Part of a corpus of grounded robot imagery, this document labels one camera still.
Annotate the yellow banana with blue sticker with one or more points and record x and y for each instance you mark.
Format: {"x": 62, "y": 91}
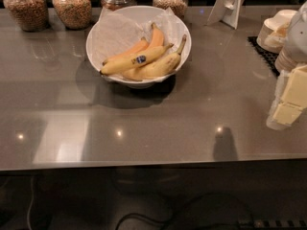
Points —
{"x": 136, "y": 60}

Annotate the stack of white paper bowls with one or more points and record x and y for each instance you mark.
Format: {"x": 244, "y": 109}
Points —
{"x": 274, "y": 30}

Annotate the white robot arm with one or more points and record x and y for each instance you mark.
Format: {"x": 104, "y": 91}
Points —
{"x": 294, "y": 51}

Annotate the white standing card holder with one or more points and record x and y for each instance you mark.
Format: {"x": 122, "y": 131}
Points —
{"x": 226, "y": 11}

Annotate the orange-yellow banana rear upright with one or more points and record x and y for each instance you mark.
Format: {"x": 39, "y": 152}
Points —
{"x": 157, "y": 38}

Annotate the yellow spotted banana right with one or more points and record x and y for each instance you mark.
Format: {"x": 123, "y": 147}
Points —
{"x": 162, "y": 67}

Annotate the orange-yellow banana rear left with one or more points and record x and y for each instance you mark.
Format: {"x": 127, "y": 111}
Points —
{"x": 139, "y": 46}

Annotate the white ceramic bowl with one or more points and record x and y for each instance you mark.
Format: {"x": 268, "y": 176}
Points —
{"x": 117, "y": 31}

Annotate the glass jar of grains far left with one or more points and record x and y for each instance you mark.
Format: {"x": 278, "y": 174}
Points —
{"x": 29, "y": 15}

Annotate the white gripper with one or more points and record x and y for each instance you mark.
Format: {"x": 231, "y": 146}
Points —
{"x": 297, "y": 42}

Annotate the black power strip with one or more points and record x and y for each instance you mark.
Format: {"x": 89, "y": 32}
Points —
{"x": 273, "y": 224}

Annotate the black rubber mat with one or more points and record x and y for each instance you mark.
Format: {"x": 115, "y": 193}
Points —
{"x": 267, "y": 56}

